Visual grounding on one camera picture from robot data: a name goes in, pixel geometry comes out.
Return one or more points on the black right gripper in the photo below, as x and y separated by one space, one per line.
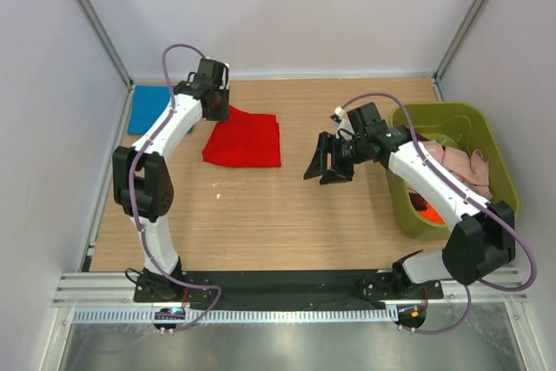
328 144

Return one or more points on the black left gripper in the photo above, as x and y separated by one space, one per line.
224 90

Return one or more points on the red t-shirt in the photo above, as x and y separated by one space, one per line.
244 140

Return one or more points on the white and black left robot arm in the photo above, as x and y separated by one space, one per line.
143 188

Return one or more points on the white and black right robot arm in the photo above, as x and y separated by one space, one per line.
480 240

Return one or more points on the folded blue t-shirt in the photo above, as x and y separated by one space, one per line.
149 107

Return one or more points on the dark maroon t-shirt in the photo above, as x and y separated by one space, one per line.
418 202

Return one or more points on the orange t-shirt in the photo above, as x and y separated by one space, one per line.
431 215

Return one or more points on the olive green plastic bin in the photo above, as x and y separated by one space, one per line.
461 126

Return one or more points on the pink t-shirt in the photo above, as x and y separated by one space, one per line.
472 171

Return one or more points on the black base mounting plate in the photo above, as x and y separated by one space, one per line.
284 291

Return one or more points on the aluminium front rail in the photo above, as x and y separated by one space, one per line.
97 289

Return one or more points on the white slotted cable duct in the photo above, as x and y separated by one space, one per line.
172 315

